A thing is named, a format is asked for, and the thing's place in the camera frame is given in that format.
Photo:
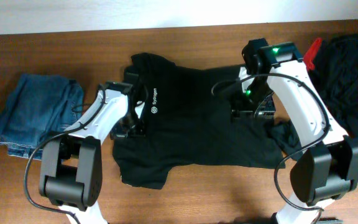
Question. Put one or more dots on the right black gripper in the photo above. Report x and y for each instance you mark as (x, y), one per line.
(239, 105)

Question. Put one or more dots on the crumpled dark green-black cloth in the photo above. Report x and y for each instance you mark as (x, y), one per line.
(285, 136)

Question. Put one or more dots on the folded blue denim jeans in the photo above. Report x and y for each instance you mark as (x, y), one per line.
(38, 105)

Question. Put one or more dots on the black garment with red trim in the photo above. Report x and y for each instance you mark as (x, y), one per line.
(333, 69)

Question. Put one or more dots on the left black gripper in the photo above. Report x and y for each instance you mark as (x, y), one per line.
(128, 131)

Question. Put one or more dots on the black t-shirt with logo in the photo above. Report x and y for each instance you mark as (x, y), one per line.
(185, 124)

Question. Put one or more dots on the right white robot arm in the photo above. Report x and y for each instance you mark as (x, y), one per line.
(328, 166)

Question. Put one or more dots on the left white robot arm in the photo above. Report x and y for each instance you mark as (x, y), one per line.
(71, 173)

